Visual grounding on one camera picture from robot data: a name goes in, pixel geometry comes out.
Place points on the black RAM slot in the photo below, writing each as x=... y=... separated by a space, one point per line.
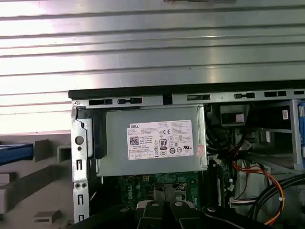
x=220 y=181

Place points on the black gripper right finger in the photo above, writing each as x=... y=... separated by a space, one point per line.
x=183 y=214

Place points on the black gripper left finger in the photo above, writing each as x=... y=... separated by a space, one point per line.
x=150 y=214

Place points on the green motherboard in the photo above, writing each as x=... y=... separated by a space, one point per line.
x=133 y=188

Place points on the grey optical drive cage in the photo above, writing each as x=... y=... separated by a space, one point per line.
x=295 y=143

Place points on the grey power supply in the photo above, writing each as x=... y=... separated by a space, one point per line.
x=114 y=143

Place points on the black PC case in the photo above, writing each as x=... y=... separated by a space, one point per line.
x=119 y=91

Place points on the grey parts rack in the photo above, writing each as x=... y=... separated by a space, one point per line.
x=28 y=181

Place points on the blue drive latch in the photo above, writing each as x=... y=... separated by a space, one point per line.
x=302 y=124

